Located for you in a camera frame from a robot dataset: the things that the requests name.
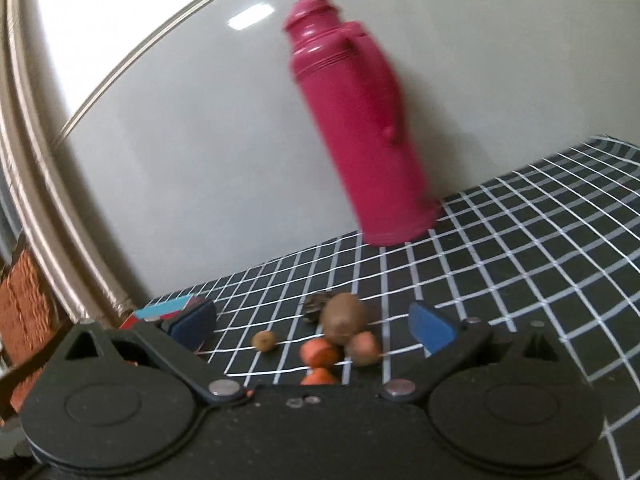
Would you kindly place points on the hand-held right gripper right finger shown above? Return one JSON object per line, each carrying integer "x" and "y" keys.
{"x": 430, "y": 328}

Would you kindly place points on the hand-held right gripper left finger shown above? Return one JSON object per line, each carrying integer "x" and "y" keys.
{"x": 192, "y": 326}

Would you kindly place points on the red cardboard box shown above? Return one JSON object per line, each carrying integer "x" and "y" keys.
{"x": 165, "y": 309}

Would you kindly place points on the reddish brown lychee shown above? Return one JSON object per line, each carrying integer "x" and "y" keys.
{"x": 362, "y": 349}

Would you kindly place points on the brown kiwi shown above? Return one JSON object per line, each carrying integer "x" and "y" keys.
{"x": 342, "y": 317}

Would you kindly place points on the orange carrot chunk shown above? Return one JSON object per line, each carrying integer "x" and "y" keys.
{"x": 318, "y": 377}
{"x": 320, "y": 352}

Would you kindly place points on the black white grid tablecloth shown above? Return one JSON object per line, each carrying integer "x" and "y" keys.
{"x": 500, "y": 265}

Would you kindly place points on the dark brown walnut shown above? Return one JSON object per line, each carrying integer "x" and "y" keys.
{"x": 314, "y": 307}

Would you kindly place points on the chair with brick-red cushion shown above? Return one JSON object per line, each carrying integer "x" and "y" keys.
{"x": 25, "y": 310}

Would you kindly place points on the pink thermos flask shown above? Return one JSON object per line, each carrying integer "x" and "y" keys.
{"x": 360, "y": 135}

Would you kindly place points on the beige curtain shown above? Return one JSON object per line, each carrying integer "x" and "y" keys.
{"x": 30, "y": 185}

